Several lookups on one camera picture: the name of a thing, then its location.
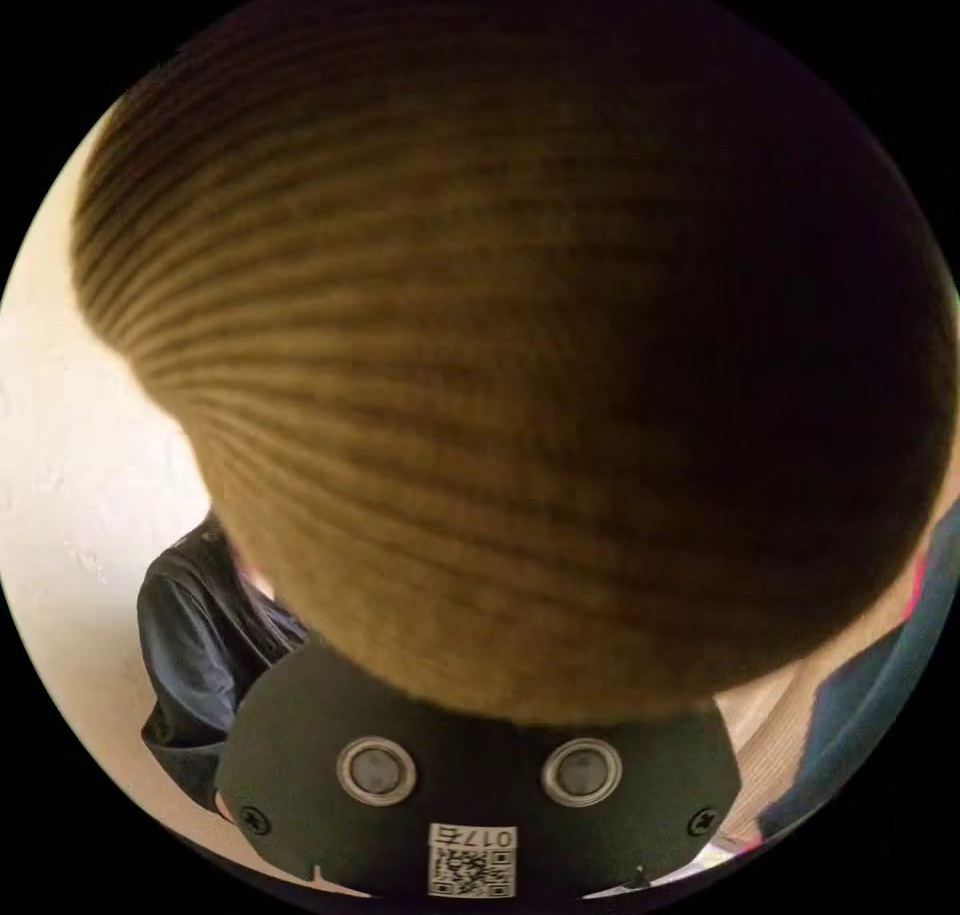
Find person's body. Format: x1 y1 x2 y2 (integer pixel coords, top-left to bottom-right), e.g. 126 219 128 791
136 511 310 825

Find yellow ribbed thermal wear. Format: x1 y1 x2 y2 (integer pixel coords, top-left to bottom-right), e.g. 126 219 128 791
68 0 960 727

